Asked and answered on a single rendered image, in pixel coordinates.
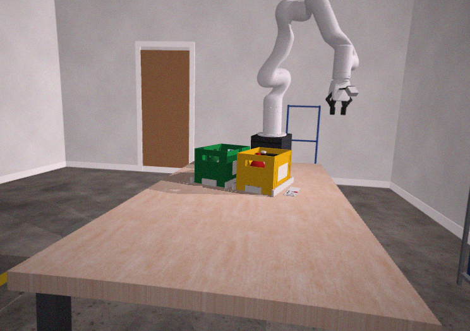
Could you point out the white paper pick list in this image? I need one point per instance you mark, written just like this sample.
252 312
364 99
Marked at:
292 191

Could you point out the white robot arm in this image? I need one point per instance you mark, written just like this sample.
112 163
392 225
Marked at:
270 76

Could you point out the red bottle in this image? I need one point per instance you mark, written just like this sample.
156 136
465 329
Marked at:
257 163

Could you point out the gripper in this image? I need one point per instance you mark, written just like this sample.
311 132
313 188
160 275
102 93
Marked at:
334 94

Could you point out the green crate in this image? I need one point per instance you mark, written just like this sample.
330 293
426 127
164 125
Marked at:
222 171

